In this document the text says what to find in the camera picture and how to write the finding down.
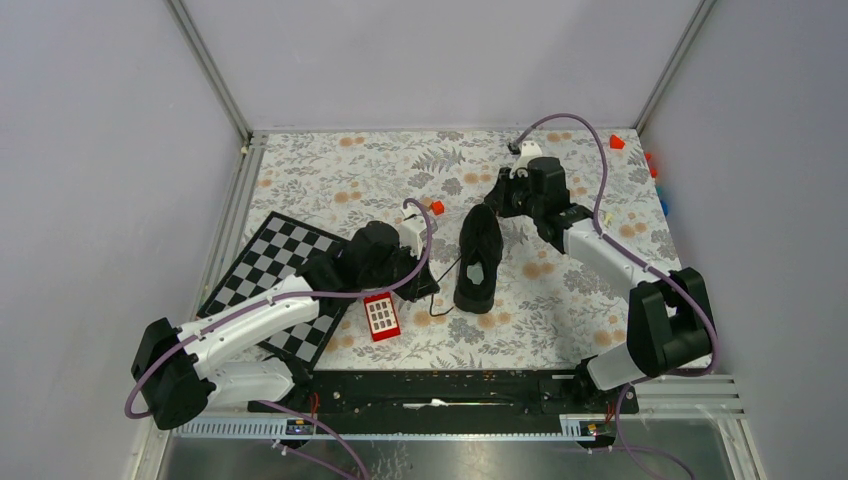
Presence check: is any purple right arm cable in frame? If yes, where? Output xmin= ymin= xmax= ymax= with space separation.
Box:
xmin=506 ymin=113 xmax=721 ymax=379

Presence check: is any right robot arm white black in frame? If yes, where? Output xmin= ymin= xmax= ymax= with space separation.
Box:
xmin=485 ymin=157 xmax=715 ymax=412

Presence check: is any small red cube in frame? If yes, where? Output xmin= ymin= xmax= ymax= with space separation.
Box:
xmin=429 ymin=201 xmax=445 ymax=216

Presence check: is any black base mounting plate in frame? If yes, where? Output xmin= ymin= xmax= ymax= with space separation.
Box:
xmin=279 ymin=370 xmax=639 ymax=421

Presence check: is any black shoelace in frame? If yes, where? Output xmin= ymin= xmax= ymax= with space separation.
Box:
xmin=429 ymin=256 xmax=462 ymax=318

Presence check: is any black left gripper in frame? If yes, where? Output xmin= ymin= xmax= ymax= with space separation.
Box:
xmin=361 ymin=241 xmax=440 ymax=303

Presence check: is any grey slotted cable duct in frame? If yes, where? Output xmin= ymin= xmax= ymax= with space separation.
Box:
xmin=172 ymin=410 xmax=611 ymax=442

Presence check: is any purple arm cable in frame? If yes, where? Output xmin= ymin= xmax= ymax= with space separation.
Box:
xmin=506 ymin=113 xmax=721 ymax=379
xmin=124 ymin=198 xmax=435 ymax=420

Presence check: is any black sneaker shoe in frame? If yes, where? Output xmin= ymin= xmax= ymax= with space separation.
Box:
xmin=453 ymin=204 xmax=503 ymax=314

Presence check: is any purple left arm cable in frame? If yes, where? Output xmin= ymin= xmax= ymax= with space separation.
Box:
xmin=124 ymin=198 xmax=435 ymax=420

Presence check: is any red triangular block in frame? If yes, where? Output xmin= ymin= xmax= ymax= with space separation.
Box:
xmin=608 ymin=134 xmax=626 ymax=150

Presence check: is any red toy calculator block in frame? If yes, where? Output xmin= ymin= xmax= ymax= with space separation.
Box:
xmin=363 ymin=292 xmax=401 ymax=342

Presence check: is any orange red toy piece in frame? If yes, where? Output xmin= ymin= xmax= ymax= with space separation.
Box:
xmin=645 ymin=152 xmax=659 ymax=179

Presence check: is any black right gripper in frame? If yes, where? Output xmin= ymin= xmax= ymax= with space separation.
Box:
xmin=483 ymin=167 xmax=543 ymax=220

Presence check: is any floral patterned table mat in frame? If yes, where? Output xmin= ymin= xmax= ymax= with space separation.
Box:
xmin=210 ymin=129 xmax=713 ymax=372

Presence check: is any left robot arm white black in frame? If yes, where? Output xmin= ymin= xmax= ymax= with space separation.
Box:
xmin=131 ymin=210 xmax=437 ymax=430

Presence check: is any black white chessboard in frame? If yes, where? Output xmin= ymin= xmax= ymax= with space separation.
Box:
xmin=196 ymin=211 xmax=356 ymax=372

